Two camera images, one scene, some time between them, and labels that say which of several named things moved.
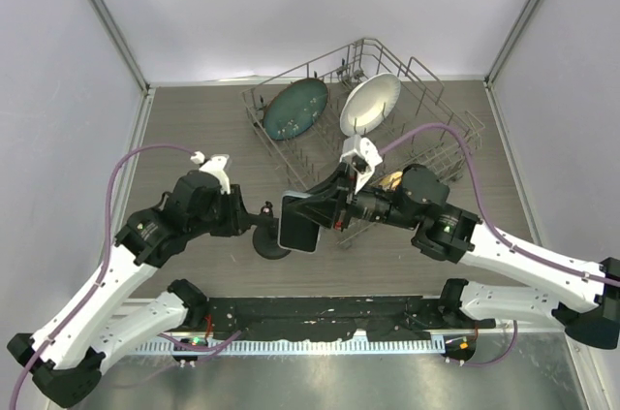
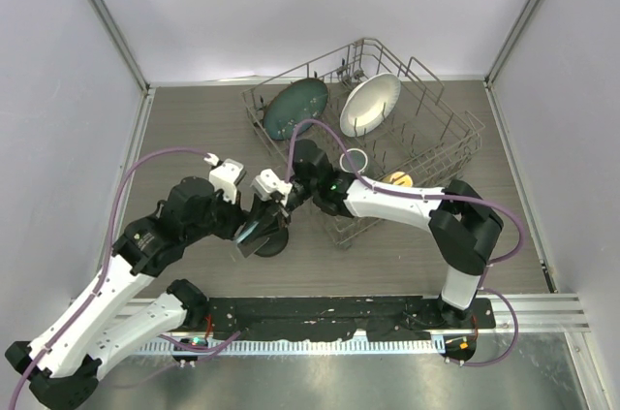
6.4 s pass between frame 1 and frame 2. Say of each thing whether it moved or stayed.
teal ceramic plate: stayed
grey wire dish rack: stayed
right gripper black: moved
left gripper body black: stayed
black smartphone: moved
